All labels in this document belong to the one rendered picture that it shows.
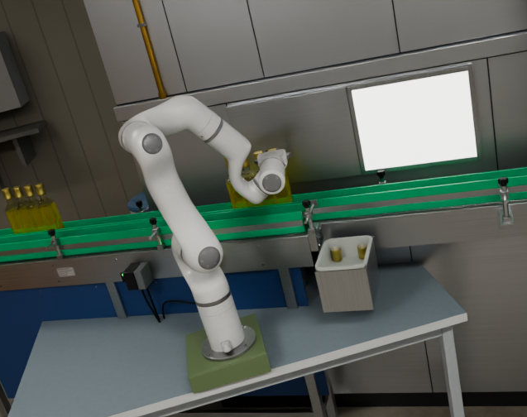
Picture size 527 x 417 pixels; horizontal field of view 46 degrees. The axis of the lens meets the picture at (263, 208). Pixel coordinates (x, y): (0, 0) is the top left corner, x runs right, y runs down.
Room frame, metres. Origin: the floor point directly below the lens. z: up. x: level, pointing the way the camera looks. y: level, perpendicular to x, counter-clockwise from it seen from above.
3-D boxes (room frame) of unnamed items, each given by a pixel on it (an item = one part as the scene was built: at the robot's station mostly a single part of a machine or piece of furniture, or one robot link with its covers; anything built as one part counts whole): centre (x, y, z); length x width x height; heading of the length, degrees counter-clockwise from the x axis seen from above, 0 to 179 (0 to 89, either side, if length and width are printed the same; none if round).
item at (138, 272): (2.21, 0.53, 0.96); 0.08 x 0.08 x 0.08; 70
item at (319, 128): (2.23, -0.38, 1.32); 0.90 x 0.03 x 0.34; 70
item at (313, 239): (2.05, -0.16, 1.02); 0.09 x 0.04 x 0.07; 160
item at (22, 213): (2.58, 0.99, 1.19); 0.06 x 0.06 x 0.28; 70
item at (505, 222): (1.81, -0.76, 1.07); 0.17 x 0.05 x 0.23; 160
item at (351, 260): (1.90, -0.23, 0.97); 0.22 x 0.17 x 0.09; 160
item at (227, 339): (1.81, 0.22, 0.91); 0.19 x 0.19 x 0.18
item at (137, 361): (2.47, 0.27, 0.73); 1.58 x 1.52 x 0.04; 94
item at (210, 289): (1.84, 0.24, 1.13); 0.19 x 0.12 x 0.24; 23
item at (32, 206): (2.56, 0.94, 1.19); 0.06 x 0.06 x 0.28; 70
